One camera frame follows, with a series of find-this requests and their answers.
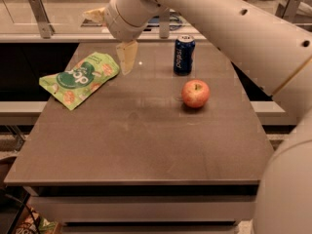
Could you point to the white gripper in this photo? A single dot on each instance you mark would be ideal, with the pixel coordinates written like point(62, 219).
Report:
point(114, 20)

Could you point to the green rice chip bag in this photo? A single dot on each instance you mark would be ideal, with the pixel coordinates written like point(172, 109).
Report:
point(72, 87)

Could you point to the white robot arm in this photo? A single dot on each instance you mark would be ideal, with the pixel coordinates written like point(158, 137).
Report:
point(278, 54)

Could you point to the blue pepsi can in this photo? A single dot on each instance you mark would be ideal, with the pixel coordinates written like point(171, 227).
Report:
point(183, 57)

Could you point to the red apple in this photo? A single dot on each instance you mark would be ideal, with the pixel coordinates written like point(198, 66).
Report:
point(195, 93)

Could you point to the snack box under table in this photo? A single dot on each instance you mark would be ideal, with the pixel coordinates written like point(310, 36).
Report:
point(30, 222)

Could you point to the grey metal bracket middle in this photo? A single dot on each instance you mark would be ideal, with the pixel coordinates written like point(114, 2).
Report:
point(164, 24)

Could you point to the grey metal bracket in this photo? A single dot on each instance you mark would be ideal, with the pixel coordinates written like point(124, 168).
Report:
point(164, 24)
point(287, 12)
point(46, 30)

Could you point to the grey metal bracket left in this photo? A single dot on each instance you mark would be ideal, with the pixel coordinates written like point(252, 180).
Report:
point(46, 30)

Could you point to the grey metal bracket right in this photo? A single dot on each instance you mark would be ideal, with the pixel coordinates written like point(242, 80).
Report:
point(287, 12)

